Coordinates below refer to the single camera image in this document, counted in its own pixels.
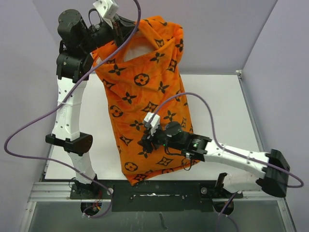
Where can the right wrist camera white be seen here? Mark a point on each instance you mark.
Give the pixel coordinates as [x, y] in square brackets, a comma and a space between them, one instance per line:
[151, 122]

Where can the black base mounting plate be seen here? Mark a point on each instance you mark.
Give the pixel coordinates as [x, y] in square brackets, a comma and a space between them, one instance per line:
[156, 196]

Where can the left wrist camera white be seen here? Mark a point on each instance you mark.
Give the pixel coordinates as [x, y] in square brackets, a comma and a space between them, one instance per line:
[106, 8]

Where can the aluminium frame rail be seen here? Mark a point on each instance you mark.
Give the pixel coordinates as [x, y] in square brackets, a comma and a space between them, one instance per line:
[60, 192]

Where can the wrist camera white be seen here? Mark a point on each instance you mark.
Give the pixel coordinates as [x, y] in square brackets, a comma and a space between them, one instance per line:
[106, 8]
[151, 122]

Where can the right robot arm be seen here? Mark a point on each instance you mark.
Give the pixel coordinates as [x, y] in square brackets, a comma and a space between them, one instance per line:
[266, 171]

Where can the orange patterned pillowcase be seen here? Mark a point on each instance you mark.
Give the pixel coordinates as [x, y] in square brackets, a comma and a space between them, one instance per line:
[148, 83]

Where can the white pillow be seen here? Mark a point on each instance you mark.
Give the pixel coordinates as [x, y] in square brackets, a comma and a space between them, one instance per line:
[138, 47]

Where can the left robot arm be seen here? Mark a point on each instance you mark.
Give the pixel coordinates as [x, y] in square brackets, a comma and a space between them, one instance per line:
[74, 63]

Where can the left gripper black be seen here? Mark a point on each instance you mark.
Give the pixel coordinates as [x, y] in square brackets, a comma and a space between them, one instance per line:
[121, 28]

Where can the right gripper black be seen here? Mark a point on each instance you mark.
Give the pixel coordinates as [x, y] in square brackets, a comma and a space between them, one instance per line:
[149, 145]

